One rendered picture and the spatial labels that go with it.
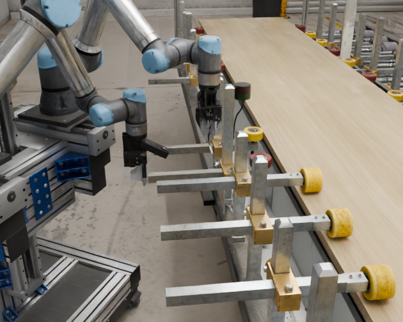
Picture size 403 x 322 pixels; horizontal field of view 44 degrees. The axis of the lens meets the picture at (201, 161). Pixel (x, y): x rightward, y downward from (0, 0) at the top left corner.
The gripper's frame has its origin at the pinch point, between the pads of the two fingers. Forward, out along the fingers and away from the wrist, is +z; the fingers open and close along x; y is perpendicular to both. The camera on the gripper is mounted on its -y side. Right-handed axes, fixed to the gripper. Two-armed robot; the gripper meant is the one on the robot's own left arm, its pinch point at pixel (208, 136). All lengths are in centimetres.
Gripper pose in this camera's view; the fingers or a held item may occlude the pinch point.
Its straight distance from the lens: 176.7
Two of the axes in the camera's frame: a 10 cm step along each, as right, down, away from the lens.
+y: 1.1, 4.5, -8.9
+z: 0.0, 8.9, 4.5
